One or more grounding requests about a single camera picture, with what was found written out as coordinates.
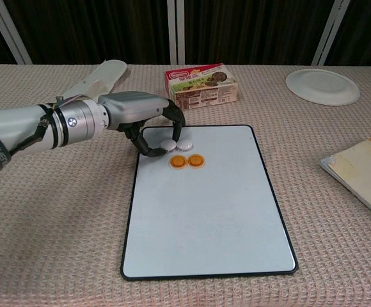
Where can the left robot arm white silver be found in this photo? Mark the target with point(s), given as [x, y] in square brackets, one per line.
[73, 123]

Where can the white metal frame post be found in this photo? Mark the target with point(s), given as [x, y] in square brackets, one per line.
[181, 32]
[9, 32]
[171, 32]
[331, 32]

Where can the orange round magnet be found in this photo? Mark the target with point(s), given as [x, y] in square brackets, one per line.
[178, 162]
[196, 160]

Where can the yellow covered book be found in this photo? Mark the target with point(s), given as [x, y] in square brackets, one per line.
[364, 172]

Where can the white rectangular board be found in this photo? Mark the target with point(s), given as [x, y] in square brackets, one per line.
[208, 217]

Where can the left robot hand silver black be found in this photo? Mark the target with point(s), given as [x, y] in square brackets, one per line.
[131, 107]

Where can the red green cookie box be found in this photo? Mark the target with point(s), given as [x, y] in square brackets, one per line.
[204, 92]

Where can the white round magnet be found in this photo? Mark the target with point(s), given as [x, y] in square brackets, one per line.
[168, 146]
[185, 146]

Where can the white cloth slipper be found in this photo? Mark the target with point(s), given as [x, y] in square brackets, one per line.
[108, 72]

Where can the dark pleated curtain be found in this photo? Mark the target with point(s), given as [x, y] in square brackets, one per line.
[92, 32]

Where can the white paper plate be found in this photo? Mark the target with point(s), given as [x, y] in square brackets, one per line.
[321, 86]

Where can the beige waffle tablecloth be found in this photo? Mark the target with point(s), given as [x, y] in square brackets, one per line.
[326, 249]

